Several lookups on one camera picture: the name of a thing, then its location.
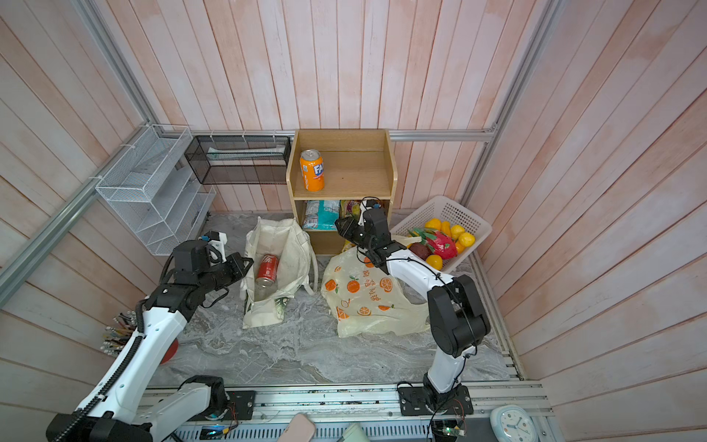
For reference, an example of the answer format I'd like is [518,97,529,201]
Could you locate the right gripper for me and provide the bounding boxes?
[336,216,376,253]

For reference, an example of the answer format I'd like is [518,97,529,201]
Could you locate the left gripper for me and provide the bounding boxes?
[198,252,255,293]

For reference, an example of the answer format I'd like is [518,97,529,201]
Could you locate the teal snack packet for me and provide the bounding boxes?
[302,200,340,231]

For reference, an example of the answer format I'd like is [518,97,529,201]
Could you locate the red cola can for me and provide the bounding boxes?
[255,253,280,287]

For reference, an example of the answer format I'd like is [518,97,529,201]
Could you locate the orange print plastic bag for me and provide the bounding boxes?
[321,248,430,338]

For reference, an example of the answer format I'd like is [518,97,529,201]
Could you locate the white plastic fruit basket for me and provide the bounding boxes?
[390,195,492,273]

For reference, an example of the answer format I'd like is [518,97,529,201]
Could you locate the cream canvas tote bag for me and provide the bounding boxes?
[240,218,319,330]

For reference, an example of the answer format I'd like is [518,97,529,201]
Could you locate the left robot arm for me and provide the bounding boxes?
[46,231,254,441]

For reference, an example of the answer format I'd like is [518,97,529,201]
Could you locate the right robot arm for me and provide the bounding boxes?
[335,207,492,417]

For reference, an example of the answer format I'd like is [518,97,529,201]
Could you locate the colourful candy packet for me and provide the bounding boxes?
[340,200,361,221]

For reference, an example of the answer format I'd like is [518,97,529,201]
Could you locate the pink dragon fruit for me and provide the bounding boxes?
[408,228,458,260]

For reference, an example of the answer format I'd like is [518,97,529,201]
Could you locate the orange Fanta can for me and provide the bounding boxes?
[299,149,324,193]

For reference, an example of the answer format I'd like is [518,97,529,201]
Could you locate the red pencil cup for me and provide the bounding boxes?
[100,310,180,366]

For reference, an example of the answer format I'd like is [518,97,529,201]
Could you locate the yellow lemon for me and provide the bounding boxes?
[457,232,476,249]

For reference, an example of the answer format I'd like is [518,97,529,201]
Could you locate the black mesh basket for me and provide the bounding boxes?
[185,134,291,185]

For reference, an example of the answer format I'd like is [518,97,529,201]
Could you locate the pink phone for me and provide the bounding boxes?
[277,414,317,442]

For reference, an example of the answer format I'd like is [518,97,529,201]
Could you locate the white analog clock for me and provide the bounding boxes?
[490,404,539,442]

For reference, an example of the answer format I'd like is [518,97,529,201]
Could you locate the white wire mesh rack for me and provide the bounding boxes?
[96,124,217,257]

